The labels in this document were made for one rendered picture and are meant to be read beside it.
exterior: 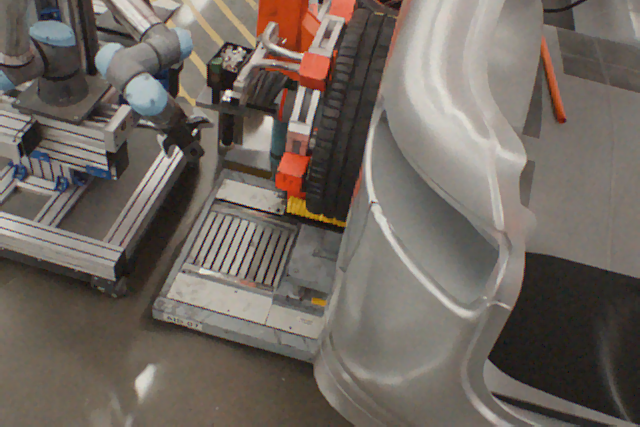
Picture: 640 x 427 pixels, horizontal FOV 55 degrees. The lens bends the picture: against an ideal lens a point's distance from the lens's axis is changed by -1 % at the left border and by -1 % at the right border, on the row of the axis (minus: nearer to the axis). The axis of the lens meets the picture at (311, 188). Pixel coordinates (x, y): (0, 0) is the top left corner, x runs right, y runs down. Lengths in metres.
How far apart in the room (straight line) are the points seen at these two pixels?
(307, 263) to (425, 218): 1.46
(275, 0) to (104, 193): 1.01
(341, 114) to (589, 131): 0.72
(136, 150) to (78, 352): 0.88
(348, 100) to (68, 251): 1.22
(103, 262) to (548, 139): 1.54
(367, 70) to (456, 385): 0.96
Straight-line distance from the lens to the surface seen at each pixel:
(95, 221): 2.52
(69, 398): 2.36
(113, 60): 1.43
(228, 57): 2.69
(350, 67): 1.71
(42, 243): 2.46
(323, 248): 2.40
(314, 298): 2.33
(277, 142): 2.25
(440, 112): 0.80
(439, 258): 0.91
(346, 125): 1.68
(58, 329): 2.51
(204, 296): 2.43
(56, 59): 1.97
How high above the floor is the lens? 2.08
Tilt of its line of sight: 45 degrees down
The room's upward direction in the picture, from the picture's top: 10 degrees clockwise
